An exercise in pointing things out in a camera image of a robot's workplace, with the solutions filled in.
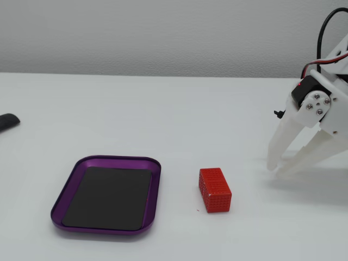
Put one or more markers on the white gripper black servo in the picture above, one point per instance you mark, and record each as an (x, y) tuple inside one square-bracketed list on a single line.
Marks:
[(315, 104)]

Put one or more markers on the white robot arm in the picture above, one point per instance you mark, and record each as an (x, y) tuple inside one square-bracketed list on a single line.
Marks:
[(341, 53)]

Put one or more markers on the black rounded object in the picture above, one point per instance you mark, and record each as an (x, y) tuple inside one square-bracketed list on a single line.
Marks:
[(8, 121)]

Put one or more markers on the red studded block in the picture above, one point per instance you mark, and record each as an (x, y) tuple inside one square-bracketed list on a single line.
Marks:
[(217, 201)]

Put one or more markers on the purple metal tray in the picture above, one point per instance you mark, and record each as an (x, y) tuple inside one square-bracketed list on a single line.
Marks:
[(117, 161)]

